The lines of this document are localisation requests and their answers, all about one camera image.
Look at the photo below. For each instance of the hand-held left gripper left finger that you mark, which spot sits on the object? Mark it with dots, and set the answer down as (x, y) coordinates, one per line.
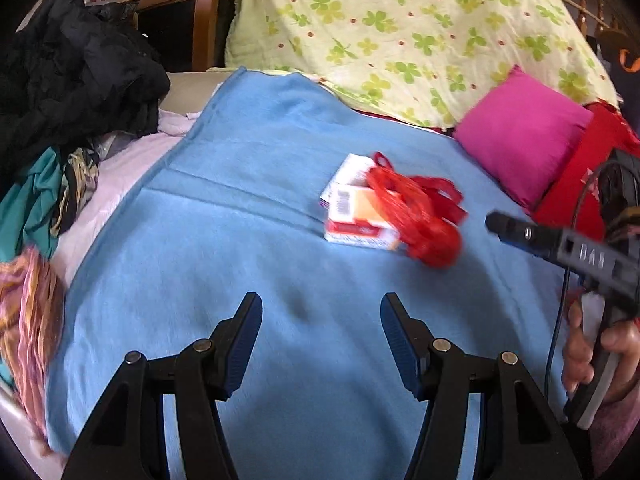
(245, 340)

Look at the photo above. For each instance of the black garment pile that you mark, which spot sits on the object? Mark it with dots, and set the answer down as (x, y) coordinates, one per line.
(75, 75)

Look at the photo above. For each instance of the pink pillow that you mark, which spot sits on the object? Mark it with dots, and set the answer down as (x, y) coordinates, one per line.
(520, 135)

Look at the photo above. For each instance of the wooden cabinet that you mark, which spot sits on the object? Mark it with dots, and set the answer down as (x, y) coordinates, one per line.
(205, 25)

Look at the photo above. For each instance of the red plastic bag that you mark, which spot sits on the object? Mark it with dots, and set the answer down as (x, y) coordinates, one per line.
(425, 230)

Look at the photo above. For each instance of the light blue blanket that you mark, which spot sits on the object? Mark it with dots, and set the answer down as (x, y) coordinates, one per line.
(250, 210)

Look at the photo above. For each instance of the person's right forearm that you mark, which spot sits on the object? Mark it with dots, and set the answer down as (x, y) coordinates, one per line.
(620, 440)

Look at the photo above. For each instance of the white orange red box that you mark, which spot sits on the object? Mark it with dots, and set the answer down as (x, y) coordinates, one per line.
(360, 210)

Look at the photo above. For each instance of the green clover print quilt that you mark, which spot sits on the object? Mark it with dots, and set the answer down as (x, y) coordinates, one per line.
(400, 35)

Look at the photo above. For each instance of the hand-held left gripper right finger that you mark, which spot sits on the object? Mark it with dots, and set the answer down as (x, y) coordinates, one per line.
(400, 345)

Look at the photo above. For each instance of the orange pink striped cloth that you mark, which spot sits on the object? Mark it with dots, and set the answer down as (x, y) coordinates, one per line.
(30, 310)

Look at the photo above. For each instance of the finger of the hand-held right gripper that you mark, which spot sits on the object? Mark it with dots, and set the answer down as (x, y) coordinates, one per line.
(515, 232)

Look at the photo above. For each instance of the red paper shopping bag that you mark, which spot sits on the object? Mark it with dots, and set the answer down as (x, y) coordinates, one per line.
(575, 180)

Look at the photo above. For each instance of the pale lilac bedsheet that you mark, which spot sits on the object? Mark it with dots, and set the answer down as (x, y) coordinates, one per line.
(125, 160)

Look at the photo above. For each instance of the teal cloth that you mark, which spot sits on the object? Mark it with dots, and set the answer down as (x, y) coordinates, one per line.
(35, 195)

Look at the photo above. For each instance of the person's right hand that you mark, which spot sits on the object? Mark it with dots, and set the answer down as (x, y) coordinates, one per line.
(577, 350)

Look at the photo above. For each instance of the wooden stair railing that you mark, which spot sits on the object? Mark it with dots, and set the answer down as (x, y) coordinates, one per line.
(582, 5)

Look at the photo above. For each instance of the olive patterned scarf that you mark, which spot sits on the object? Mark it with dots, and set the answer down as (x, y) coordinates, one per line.
(75, 180)

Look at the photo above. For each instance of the beige cushion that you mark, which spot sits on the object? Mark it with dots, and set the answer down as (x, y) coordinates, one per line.
(195, 92)

